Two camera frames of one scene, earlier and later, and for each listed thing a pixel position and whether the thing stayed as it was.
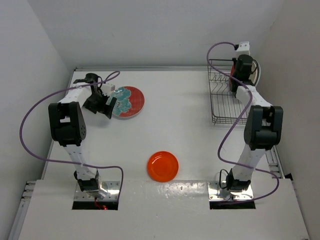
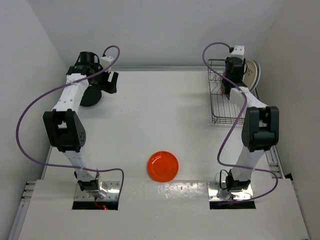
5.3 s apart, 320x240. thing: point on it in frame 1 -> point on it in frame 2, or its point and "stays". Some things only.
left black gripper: (103, 108) -> (106, 86)
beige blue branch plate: (253, 77) stays
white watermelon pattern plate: (258, 75) stays
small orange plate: (163, 166) stays
